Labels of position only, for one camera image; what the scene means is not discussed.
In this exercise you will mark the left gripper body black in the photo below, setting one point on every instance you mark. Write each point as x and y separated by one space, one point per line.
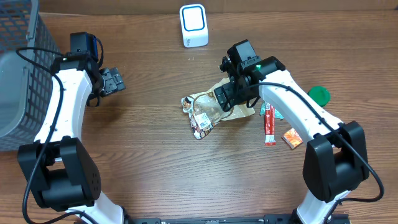
112 81

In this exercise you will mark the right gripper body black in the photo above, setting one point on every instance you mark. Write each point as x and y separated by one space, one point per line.
222 97

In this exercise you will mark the light green packet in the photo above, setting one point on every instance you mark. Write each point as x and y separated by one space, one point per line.
265 106

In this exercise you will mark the red snack bar wrapper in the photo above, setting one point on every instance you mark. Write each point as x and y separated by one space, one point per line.
269 125

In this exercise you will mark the brown Pantree snack pouch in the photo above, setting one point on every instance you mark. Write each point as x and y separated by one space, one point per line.
205 112

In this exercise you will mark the green lid jar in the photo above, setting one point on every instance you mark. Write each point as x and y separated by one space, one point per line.
320 95

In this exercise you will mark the orange snack packet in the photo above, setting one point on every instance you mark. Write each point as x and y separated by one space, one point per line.
292 138

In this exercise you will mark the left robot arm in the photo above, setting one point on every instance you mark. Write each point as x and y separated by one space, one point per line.
60 173

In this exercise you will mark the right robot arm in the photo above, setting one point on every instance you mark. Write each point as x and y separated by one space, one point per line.
335 158

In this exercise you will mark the white barcode scanner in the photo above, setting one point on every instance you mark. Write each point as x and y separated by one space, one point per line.
194 25

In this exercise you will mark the grey plastic mesh basket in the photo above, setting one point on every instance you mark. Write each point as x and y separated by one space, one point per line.
27 49

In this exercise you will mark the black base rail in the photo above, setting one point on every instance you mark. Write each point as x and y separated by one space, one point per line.
211 221

